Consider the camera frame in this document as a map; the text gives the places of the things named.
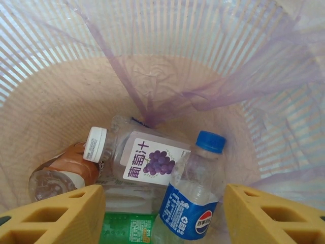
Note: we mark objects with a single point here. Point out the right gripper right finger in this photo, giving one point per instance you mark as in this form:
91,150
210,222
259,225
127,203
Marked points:
274,223

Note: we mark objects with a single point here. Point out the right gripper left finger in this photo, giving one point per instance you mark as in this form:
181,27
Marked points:
50,223

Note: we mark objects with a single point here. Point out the brown label bottle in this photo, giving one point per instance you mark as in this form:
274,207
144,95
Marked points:
68,167

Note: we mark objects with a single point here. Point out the green bottle yellow cap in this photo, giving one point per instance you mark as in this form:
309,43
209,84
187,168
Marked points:
119,228

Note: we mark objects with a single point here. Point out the Pepsi water bottle blue cap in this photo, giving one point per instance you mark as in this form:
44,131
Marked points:
188,216

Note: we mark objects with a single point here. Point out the beige slotted plastic bin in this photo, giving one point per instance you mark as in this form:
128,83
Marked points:
38,114

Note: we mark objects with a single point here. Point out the grape juice bottle white cap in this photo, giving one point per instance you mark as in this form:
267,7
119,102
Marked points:
152,157

